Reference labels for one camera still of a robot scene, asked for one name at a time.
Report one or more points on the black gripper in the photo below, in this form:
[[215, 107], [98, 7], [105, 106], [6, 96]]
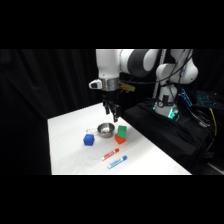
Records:
[[110, 96]]

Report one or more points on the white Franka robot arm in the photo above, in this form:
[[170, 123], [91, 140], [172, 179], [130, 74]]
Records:
[[107, 63]]

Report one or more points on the blue cube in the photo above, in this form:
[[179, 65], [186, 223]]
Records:
[[89, 140]]

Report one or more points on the small steel pan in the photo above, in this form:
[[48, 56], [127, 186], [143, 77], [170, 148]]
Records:
[[106, 130]]

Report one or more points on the green block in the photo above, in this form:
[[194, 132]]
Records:
[[122, 131]]

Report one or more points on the orange block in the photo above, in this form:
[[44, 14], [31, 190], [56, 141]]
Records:
[[120, 139]]

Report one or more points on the red marker pen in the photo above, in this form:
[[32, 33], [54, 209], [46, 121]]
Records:
[[110, 154]]

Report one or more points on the blue marker pen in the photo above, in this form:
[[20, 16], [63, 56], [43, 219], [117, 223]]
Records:
[[117, 162]]

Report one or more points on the black robot stand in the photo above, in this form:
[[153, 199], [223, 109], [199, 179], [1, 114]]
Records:
[[160, 133]]

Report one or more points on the small green light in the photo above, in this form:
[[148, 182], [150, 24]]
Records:
[[172, 114]]

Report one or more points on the black curtain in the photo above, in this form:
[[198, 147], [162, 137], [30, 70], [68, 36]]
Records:
[[36, 93]]

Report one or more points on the blue-lit keyboard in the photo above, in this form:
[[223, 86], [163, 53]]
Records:
[[206, 99]]

